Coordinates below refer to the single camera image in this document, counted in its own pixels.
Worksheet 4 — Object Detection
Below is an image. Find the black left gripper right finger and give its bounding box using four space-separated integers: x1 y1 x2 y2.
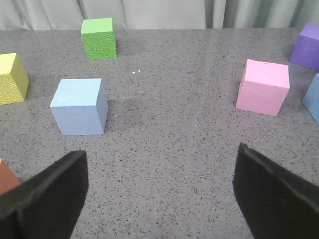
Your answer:
233 143 319 239

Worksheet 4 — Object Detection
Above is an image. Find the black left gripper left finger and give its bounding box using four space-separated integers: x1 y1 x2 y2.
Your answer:
0 150 88 239

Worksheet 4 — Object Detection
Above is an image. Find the grey-green curtain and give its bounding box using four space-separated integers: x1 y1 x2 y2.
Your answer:
0 0 319 30

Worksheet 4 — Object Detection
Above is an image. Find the textured red foam cube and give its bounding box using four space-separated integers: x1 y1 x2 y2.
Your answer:
0 159 21 194

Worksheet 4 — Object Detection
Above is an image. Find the purple foam cube back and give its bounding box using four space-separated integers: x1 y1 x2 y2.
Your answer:
290 23 319 71

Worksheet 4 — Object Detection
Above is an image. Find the pink foam cube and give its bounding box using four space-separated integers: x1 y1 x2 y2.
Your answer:
236 59 290 117

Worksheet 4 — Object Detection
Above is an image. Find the yellow foam cube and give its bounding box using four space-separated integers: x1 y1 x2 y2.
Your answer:
0 53 29 105

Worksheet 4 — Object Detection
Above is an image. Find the light blue foam cube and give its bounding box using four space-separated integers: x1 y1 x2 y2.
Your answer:
303 74 319 124

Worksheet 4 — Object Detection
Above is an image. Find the green foam cube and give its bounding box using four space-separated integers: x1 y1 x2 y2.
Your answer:
81 17 117 60

